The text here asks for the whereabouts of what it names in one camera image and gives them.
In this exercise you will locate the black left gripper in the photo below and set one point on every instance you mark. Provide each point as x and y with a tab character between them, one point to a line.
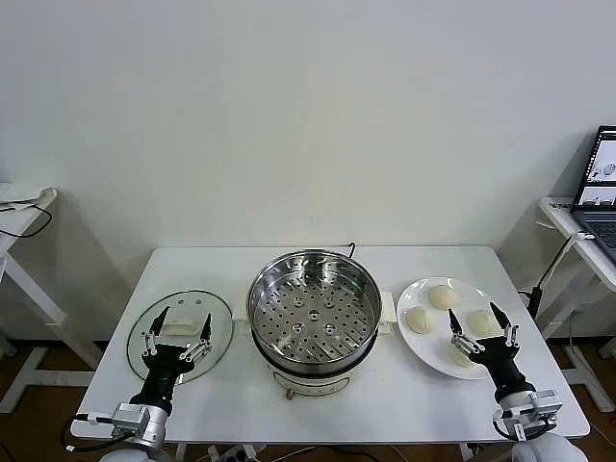
163	370

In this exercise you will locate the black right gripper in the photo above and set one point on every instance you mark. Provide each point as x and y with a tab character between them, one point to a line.
500	366

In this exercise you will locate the white steamed baozi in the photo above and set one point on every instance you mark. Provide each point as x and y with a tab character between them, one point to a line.
459	361
481	322
421	320
445	296

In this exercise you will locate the round glass pot lid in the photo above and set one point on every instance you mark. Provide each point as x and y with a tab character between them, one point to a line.
221	337

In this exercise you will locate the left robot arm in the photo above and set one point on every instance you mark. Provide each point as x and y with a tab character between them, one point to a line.
149	433

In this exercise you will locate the stainless steel steamer basket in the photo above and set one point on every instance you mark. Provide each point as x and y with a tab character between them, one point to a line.
313	337

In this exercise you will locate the white round plate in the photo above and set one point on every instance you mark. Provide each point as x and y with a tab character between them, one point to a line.
423	349

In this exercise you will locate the white side table with laptop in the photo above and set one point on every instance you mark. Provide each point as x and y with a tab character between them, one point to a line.
556	214

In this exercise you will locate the cream electric pot base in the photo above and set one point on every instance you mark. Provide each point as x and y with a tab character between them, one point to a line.
308	384

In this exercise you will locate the white side table with cloth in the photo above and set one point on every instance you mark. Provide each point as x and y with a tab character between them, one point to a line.
24	221

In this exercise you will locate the grey open laptop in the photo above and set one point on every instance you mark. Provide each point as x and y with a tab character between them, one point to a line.
599	168

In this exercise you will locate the white folded cloth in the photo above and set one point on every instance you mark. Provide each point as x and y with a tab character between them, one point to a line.
19	192

